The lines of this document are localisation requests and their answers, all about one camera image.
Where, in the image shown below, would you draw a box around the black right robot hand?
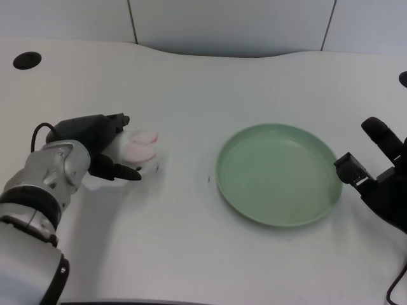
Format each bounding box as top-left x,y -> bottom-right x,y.
333,116 -> 407,236

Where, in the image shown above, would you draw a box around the green round plate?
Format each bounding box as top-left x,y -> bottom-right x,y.
216,123 -> 345,229

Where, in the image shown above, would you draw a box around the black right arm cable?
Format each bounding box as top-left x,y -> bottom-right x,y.
385,269 -> 407,305

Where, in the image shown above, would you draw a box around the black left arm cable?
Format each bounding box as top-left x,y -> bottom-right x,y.
30,123 -> 57,153

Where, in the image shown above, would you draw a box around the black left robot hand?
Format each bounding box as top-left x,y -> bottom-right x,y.
45,112 -> 142,182

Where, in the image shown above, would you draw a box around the white rabbit doll pink ears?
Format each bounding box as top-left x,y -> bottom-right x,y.
84,128 -> 170,192

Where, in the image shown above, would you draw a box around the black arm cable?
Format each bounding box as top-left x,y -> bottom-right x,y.
385,269 -> 407,305
30,123 -> 57,153

